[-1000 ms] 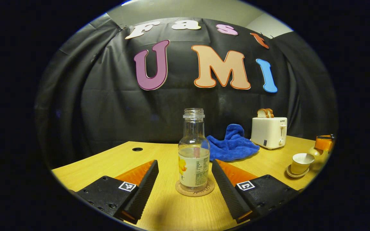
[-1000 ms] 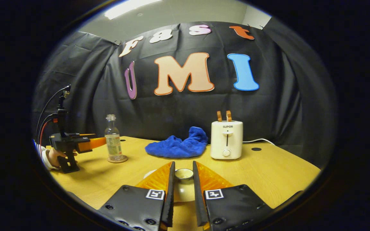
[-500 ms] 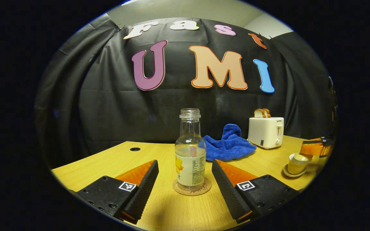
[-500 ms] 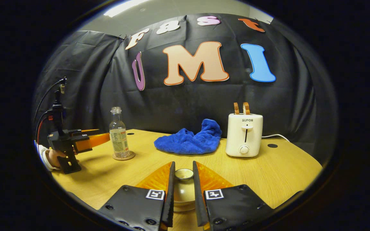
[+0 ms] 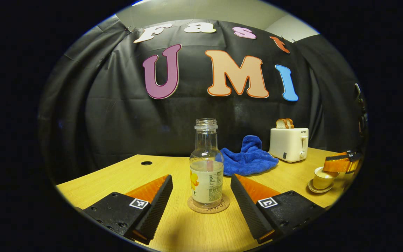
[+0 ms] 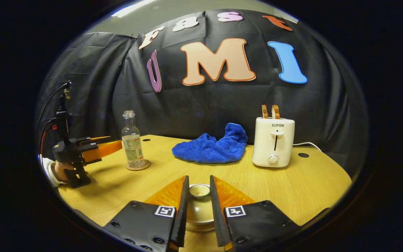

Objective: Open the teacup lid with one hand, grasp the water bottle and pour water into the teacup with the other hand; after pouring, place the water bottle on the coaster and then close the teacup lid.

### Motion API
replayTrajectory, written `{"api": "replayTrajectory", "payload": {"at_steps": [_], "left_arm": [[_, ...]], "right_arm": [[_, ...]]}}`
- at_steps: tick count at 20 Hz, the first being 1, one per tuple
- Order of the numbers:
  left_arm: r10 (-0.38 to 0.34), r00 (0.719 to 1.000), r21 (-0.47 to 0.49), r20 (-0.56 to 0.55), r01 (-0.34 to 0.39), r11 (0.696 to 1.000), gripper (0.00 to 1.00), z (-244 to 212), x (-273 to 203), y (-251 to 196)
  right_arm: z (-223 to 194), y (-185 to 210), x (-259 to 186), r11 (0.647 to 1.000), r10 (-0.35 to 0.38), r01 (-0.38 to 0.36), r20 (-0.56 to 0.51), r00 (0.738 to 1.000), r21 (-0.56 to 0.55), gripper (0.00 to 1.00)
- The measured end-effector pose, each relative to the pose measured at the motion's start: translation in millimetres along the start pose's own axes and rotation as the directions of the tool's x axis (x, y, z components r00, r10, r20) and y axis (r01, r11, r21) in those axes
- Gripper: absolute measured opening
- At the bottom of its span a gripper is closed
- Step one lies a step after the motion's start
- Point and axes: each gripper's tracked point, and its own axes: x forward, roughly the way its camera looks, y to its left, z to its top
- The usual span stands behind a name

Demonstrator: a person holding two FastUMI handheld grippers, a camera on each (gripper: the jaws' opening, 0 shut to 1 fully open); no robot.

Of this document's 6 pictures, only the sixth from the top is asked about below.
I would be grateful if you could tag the blue towel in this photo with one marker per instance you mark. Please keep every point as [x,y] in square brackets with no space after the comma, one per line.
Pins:
[212,150]

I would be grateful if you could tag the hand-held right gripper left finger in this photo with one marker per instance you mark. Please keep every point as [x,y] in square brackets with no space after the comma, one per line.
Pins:
[181,224]

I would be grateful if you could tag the clear water bottle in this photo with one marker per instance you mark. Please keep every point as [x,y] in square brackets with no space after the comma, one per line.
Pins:
[133,147]

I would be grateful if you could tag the white toaster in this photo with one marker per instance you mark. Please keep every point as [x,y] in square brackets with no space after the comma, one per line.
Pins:
[268,147]

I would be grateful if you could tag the round cork coaster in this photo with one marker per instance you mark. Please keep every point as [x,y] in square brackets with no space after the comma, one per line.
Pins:
[145,166]

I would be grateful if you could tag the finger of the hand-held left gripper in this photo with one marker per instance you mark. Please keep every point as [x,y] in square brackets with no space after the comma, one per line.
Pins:
[108,148]
[89,140]

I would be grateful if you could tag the cream teacup lid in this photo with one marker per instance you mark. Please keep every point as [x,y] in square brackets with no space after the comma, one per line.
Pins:
[199,208]

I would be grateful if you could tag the bread slice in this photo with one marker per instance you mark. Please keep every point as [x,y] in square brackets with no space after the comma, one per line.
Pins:
[276,112]
[264,112]

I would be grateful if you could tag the black backdrop cloth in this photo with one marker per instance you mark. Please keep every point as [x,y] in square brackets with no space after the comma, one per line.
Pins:
[205,105]

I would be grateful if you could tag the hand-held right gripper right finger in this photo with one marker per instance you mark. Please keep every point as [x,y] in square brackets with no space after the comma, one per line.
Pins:
[219,224]

